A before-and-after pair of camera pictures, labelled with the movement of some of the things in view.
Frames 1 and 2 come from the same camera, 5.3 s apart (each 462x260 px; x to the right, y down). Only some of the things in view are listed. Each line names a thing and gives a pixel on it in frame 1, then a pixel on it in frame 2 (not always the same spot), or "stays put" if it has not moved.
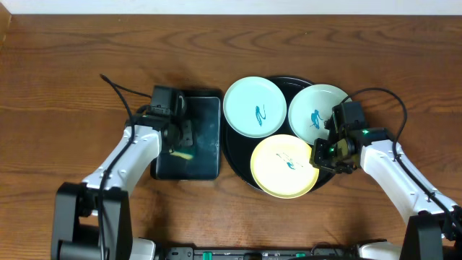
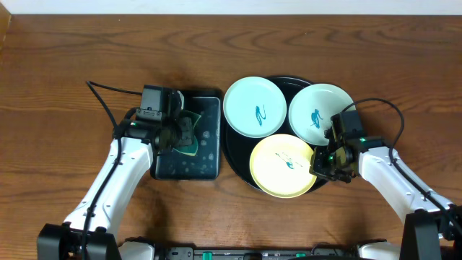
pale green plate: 255,107 stays put
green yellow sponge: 185,155 to 192,149
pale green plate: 310,107 stays put
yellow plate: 280,165 stays put
